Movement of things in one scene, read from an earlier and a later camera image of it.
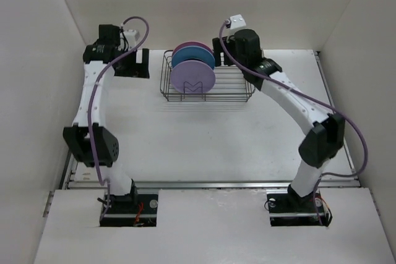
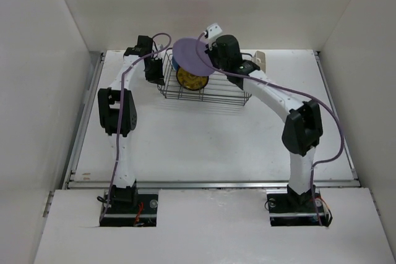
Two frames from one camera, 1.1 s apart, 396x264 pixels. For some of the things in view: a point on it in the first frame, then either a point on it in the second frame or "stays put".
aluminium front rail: [213, 184] stays put
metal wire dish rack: [230, 85] stays put
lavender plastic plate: [193, 76] to [187, 58]
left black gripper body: [129, 68] to [154, 73]
